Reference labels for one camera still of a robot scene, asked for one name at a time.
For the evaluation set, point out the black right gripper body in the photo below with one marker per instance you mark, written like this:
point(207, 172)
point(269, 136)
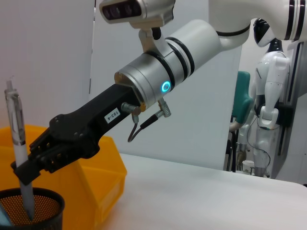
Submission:
point(96, 119)

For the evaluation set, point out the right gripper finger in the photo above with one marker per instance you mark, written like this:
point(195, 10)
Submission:
point(39, 143)
point(48, 160)

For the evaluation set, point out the white grey ballpoint pen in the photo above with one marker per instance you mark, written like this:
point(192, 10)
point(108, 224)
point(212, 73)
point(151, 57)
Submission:
point(20, 148)

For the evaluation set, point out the black mesh pen holder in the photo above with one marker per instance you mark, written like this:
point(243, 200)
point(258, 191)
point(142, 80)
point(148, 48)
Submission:
point(48, 215)

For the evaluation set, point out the yellow plastic storage bin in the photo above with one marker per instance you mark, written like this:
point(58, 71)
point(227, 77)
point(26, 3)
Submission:
point(96, 167)

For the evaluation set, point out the teal chair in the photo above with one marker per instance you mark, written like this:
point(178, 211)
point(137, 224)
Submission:
point(243, 95)

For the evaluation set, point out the white cup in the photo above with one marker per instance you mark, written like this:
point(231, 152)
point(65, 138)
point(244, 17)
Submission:
point(248, 166)

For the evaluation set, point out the grey robot support stand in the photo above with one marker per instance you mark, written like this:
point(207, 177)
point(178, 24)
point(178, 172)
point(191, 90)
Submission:
point(293, 100)

